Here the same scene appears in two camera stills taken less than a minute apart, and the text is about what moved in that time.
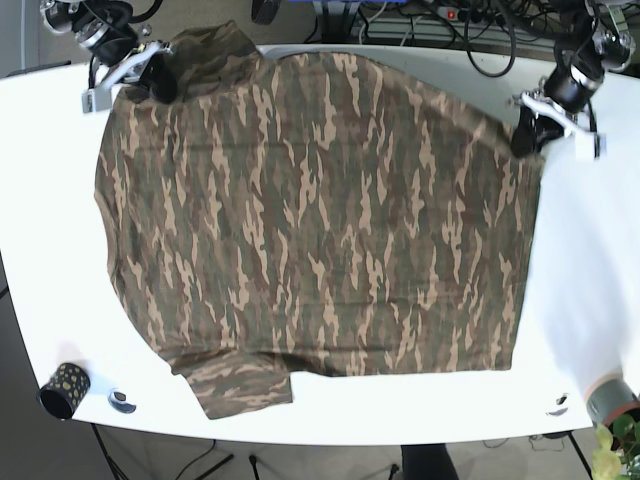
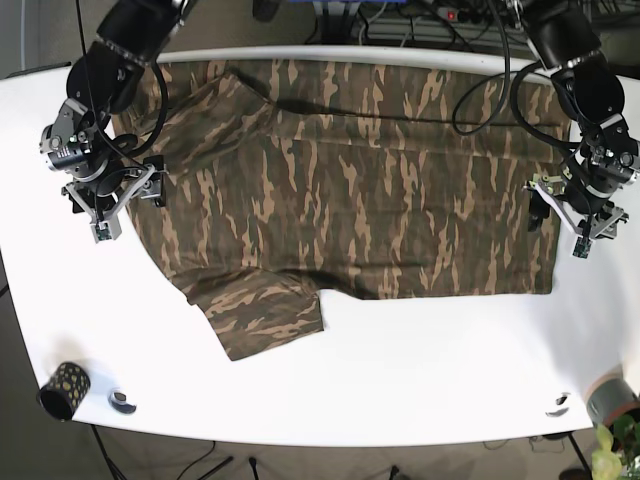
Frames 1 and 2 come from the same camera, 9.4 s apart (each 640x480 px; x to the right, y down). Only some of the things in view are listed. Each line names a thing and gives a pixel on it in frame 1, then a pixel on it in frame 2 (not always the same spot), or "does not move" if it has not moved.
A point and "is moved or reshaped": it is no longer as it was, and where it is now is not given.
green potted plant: (616, 446) does not move
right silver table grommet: (560, 411) does not move
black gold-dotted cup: (64, 390) does not move
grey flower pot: (609, 398) does not move
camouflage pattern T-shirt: (297, 215) is moved or reshaped
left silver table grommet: (117, 399) does not move
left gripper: (158, 76) -> (103, 198)
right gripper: (547, 125) -> (581, 199)
